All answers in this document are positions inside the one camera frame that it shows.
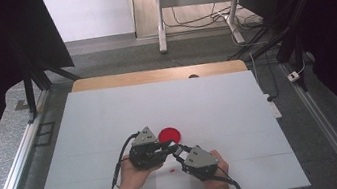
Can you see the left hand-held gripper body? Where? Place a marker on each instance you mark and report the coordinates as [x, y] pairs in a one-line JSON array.
[[146, 153]]

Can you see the person's right hand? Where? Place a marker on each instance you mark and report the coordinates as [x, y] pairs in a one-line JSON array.
[[218, 184]]

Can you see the person's left hand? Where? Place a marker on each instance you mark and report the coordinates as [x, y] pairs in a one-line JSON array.
[[133, 177]]

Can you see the long white power strip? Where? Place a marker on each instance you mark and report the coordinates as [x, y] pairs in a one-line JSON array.
[[275, 109]]

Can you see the small white power adapter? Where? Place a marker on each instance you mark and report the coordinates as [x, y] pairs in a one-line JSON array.
[[293, 76]]

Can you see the black stand struts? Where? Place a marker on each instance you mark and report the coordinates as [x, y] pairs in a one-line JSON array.
[[29, 91], [285, 33]]

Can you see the white paper sheet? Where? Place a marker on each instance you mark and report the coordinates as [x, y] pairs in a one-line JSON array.
[[173, 188]]

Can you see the white table cover board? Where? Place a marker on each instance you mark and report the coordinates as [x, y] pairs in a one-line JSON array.
[[225, 106]]

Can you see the dark table grommet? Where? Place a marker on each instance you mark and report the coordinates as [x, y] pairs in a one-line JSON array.
[[193, 76]]

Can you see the red petri dish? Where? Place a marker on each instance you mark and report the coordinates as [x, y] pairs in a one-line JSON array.
[[169, 134]]

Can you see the wooden table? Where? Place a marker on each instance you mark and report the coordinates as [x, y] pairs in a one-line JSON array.
[[153, 75]]

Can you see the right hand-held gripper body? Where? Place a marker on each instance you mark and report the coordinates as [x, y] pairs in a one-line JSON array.
[[200, 164]]

